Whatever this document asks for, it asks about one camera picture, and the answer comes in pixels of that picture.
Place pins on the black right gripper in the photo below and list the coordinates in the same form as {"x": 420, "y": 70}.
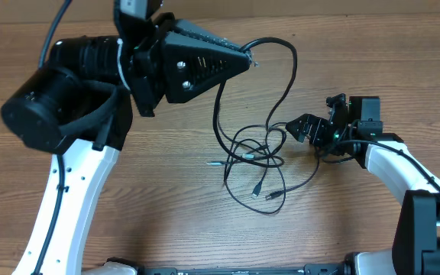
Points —
{"x": 304, "y": 123}

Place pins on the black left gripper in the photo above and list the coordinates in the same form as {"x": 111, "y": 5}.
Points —
{"x": 183, "y": 81}

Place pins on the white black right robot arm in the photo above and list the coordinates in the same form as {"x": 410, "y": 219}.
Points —
{"x": 354, "y": 131}

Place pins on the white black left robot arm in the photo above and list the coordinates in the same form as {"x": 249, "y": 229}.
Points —
{"x": 79, "y": 107}

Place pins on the brown cardboard wall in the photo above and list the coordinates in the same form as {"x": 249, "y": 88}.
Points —
{"x": 43, "y": 11}

